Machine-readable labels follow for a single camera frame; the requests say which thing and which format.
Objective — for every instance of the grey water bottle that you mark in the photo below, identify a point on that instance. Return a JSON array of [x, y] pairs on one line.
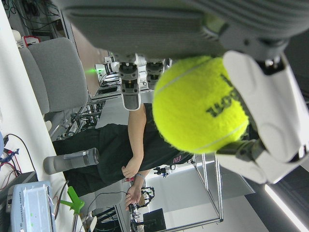
[[70, 161]]

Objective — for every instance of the red and white box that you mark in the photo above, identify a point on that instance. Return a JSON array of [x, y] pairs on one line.
[[31, 40]]

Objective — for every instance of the small aluminium frame stand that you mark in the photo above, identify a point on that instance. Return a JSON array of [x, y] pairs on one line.
[[218, 188]]

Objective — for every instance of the person in black clothes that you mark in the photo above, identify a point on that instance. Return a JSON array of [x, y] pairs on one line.
[[113, 147]]

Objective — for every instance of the grey upholstered chair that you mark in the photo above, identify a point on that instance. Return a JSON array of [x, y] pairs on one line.
[[56, 72]]

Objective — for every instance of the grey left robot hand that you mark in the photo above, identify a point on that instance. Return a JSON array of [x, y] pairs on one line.
[[144, 26]]

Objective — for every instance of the black background monitor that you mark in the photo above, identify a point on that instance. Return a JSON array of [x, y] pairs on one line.
[[154, 218]]

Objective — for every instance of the yellow tennis ball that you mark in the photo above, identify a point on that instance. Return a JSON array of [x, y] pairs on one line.
[[193, 104]]

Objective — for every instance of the green plastic clamp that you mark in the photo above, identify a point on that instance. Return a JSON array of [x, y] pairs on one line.
[[74, 199]]

